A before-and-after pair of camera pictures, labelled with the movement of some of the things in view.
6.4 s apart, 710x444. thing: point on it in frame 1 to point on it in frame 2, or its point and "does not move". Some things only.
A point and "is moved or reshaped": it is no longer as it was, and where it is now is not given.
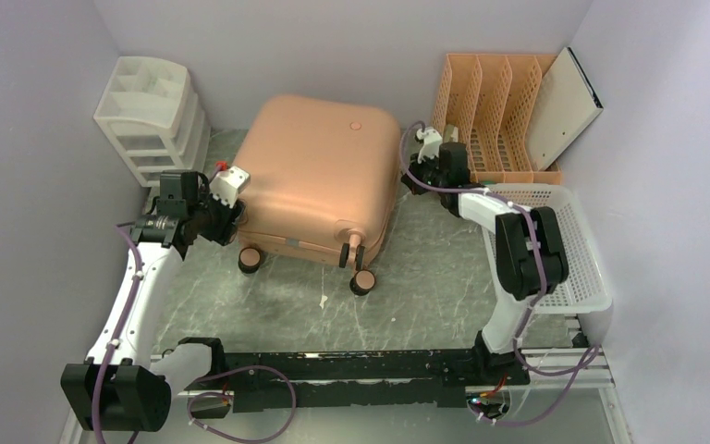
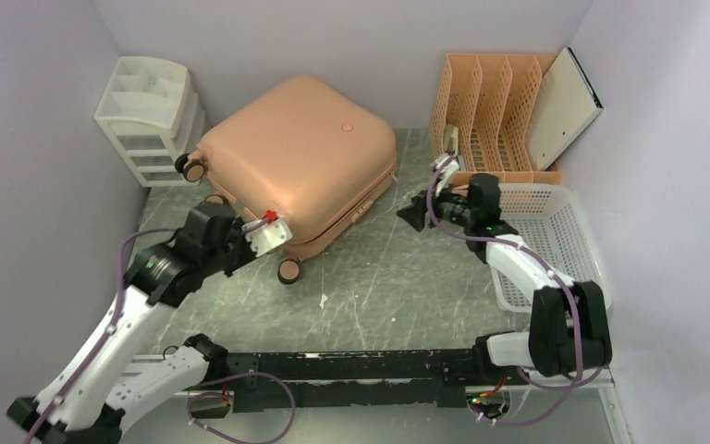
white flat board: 566,103 does not move
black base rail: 428,377 does not move
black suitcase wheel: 362,282 to 192,171
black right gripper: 416,168 to 415,213
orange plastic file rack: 488,98 does not move
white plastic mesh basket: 585,291 does not move
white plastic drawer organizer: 153,118 does not move
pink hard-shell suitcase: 323,173 is moved or reshaped
